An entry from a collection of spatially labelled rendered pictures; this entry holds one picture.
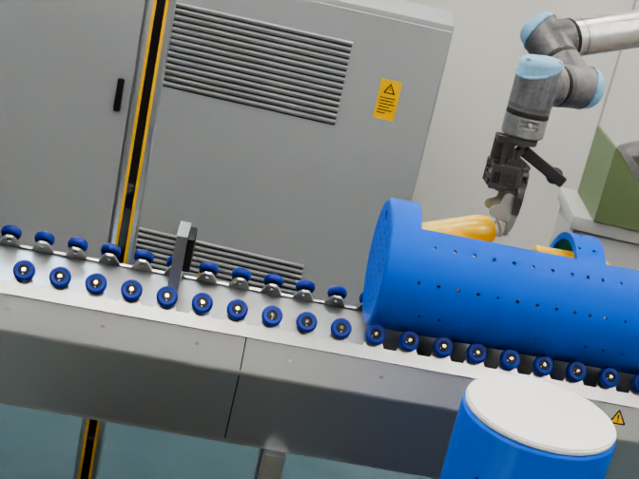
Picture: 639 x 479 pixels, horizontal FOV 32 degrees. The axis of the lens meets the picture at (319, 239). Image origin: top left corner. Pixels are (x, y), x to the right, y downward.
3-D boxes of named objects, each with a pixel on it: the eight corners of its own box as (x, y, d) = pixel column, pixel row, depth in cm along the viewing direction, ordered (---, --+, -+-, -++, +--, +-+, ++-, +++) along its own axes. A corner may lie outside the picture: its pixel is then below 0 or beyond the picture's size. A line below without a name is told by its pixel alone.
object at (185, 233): (169, 284, 247) (181, 220, 242) (186, 288, 247) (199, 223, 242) (164, 301, 238) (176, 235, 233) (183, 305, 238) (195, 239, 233)
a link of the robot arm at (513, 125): (542, 114, 235) (552, 124, 226) (536, 136, 236) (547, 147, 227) (502, 106, 234) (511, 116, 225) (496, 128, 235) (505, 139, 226)
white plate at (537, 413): (512, 450, 182) (510, 456, 183) (648, 450, 193) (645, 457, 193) (441, 371, 207) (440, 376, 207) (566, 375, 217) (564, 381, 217)
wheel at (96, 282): (87, 273, 232) (87, 270, 230) (108, 277, 232) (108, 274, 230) (83, 293, 230) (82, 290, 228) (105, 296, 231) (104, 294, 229)
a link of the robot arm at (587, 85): (590, 50, 238) (551, 46, 231) (617, 89, 233) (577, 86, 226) (565, 80, 245) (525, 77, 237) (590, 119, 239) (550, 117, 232)
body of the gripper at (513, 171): (480, 181, 238) (494, 127, 235) (519, 188, 239) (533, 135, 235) (487, 191, 231) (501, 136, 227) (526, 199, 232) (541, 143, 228)
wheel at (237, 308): (228, 298, 234) (228, 296, 232) (249, 302, 235) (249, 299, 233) (224, 318, 233) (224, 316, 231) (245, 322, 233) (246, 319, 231)
